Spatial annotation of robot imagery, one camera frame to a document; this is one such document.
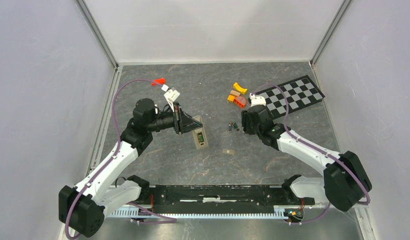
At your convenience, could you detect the tan small block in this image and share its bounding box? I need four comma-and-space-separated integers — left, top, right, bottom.
230, 90, 241, 97

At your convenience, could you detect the beige battery cover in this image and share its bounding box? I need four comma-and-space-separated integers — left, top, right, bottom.
222, 148, 236, 155

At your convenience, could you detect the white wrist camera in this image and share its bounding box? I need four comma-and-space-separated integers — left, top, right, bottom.
161, 84, 180, 112
249, 93, 267, 107

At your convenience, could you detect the red rectangular block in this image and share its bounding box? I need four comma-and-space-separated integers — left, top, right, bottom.
151, 78, 166, 86

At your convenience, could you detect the right aluminium frame post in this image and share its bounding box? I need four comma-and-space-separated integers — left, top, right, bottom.
309, 0, 353, 68

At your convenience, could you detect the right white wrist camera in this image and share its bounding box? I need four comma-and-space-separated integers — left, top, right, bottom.
249, 93, 267, 107

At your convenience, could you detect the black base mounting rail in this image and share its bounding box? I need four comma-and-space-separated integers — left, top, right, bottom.
134, 184, 315, 214

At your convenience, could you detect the beige remote control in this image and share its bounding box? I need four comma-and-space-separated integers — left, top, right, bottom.
192, 115, 209, 150

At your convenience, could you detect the left aluminium frame post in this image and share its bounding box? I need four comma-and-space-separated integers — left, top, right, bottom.
75, 0, 119, 69

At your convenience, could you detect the orange semicircle block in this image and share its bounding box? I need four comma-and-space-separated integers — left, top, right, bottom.
233, 95, 247, 109

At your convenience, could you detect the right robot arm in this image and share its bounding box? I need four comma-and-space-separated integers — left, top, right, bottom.
241, 105, 373, 212

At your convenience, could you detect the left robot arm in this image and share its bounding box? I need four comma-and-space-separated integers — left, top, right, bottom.
58, 98, 203, 240

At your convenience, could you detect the black white checkerboard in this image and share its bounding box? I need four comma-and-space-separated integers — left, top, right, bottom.
256, 75, 325, 120

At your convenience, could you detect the grey slotted cable duct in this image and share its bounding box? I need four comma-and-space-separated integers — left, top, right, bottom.
107, 205, 288, 220

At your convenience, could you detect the yellow curved block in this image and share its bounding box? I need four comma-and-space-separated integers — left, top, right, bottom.
233, 82, 248, 95

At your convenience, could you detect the aluminium frame post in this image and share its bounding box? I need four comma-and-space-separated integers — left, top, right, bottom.
309, 0, 353, 68
75, 0, 119, 69

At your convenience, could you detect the yellow small block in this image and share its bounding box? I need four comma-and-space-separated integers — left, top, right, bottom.
227, 94, 236, 103

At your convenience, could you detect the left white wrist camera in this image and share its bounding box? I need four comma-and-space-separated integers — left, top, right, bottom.
161, 84, 180, 112

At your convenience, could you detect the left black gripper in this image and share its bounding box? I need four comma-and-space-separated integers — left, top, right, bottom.
147, 101, 203, 135

